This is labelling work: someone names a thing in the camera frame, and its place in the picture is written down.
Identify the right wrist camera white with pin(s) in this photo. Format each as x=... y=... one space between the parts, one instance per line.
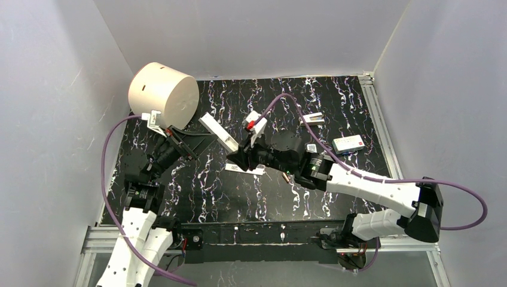
x=255 y=124

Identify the aluminium frame rail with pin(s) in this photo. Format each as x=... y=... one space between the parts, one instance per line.
x=401 y=244

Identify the white remote with black end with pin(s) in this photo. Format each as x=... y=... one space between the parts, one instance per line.
x=223 y=137

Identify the small white charger device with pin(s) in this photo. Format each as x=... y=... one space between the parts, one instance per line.
x=314 y=119

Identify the large white cylinder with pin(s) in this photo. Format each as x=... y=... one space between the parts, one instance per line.
x=161 y=88

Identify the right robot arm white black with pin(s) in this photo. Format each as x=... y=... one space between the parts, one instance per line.
x=413 y=209

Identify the white box with red labels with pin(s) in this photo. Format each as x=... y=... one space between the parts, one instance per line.
x=348 y=144

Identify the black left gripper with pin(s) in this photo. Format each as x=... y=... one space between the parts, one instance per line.
x=181 y=143

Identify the black base bar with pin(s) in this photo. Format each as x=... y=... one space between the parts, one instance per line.
x=313 y=240

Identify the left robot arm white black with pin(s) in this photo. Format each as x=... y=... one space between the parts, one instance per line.
x=144 y=236

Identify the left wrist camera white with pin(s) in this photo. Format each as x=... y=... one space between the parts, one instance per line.
x=153 y=121

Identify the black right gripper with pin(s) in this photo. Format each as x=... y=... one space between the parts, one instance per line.
x=250 y=154

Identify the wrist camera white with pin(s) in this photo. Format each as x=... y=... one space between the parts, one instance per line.
x=255 y=124
x=153 y=121

